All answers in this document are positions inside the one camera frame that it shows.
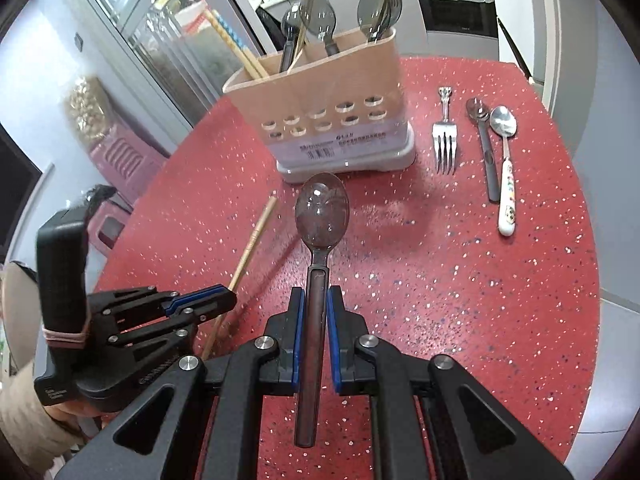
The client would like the black plastic bag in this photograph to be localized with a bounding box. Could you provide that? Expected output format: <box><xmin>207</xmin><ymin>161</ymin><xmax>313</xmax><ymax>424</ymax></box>
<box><xmin>82</xmin><ymin>185</ymin><xmax>118</xmax><ymax>211</ymax></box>

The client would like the beige utensil holder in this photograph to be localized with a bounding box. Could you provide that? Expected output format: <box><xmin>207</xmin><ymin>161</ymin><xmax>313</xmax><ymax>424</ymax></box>
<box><xmin>222</xmin><ymin>27</ymin><xmax>416</xmax><ymax>184</ymax></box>

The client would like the person's left forearm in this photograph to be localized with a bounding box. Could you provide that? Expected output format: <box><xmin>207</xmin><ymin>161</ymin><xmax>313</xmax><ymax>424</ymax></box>
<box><xmin>0</xmin><ymin>360</ymin><xmax>86</xmax><ymax>468</ymax></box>

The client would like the silver fork with ornate handle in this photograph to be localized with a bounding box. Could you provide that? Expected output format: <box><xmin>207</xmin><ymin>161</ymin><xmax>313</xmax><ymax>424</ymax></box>
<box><xmin>431</xmin><ymin>86</ymin><xmax>459</xmax><ymax>176</ymax></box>

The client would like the person's left hand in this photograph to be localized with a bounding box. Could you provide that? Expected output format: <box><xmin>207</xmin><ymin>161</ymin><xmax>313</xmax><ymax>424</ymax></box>
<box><xmin>50</xmin><ymin>402</ymin><xmax>108</xmax><ymax>428</ymax></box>

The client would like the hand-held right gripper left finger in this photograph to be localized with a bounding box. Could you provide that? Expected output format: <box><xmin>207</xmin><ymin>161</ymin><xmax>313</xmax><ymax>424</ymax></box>
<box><xmin>52</xmin><ymin>287</ymin><xmax>306</xmax><ymax>480</ymax></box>

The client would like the bag of golden snacks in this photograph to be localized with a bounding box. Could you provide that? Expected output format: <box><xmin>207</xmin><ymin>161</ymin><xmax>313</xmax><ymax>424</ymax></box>
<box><xmin>65</xmin><ymin>75</ymin><xmax>113</xmax><ymax>148</ymax></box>

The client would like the pink slotted crate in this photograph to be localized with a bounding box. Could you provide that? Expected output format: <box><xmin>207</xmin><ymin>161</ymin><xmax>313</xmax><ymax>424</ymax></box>
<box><xmin>90</xmin><ymin>125</ymin><xmax>168</xmax><ymax>206</ymax></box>

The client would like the dark screen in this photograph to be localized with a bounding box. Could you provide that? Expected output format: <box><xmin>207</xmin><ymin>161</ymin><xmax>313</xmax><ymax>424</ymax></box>
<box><xmin>0</xmin><ymin>122</ymin><xmax>43</xmax><ymax>263</ymax></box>

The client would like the pink stool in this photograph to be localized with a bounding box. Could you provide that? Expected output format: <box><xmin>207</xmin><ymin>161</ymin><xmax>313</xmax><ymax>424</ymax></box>
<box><xmin>87</xmin><ymin>205</ymin><xmax>133</xmax><ymax>251</ymax></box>

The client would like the rubber band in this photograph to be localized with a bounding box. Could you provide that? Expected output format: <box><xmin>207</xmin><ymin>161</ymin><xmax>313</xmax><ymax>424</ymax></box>
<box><xmin>44</xmin><ymin>327</ymin><xmax>91</xmax><ymax>346</ymax></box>

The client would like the white refrigerator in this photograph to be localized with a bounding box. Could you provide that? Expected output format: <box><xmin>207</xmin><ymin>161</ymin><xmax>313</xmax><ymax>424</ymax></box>
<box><xmin>487</xmin><ymin>0</ymin><xmax>566</xmax><ymax>111</ymax></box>

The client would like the built-in oven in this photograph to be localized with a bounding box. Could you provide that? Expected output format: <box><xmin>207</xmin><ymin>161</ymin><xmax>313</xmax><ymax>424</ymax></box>
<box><xmin>410</xmin><ymin>0</ymin><xmax>501</xmax><ymax>41</ymax></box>

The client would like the white ceramic handled spoon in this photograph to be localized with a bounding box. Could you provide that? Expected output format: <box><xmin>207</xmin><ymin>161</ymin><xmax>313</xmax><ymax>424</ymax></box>
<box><xmin>489</xmin><ymin>105</ymin><xmax>518</xmax><ymax>237</ymax></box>

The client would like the pale round object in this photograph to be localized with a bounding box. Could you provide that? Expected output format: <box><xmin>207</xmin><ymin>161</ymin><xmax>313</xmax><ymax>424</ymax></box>
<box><xmin>0</xmin><ymin>260</ymin><xmax>42</xmax><ymax>366</ymax></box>

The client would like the glass door cabinet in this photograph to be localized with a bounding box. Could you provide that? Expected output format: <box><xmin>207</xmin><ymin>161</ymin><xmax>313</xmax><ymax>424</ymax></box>
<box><xmin>65</xmin><ymin>0</ymin><xmax>266</xmax><ymax>128</ymax></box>

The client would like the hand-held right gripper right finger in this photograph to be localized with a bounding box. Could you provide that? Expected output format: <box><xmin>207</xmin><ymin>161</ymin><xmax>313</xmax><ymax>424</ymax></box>
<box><xmin>327</xmin><ymin>285</ymin><xmax>573</xmax><ymax>480</ymax></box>

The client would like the small black handled spoon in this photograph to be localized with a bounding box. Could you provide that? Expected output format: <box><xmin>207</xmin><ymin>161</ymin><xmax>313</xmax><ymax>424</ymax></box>
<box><xmin>465</xmin><ymin>97</ymin><xmax>501</xmax><ymax>204</ymax></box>

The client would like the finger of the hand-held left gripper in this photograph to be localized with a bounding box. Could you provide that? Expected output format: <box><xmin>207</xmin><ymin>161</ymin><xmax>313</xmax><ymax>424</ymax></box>
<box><xmin>106</xmin><ymin>316</ymin><xmax>199</xmax><ymax>362</ymax></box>
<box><xmin>90</xmin><ymin>284</ymin><xmax>238</xmax><ymax>331</ymax></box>

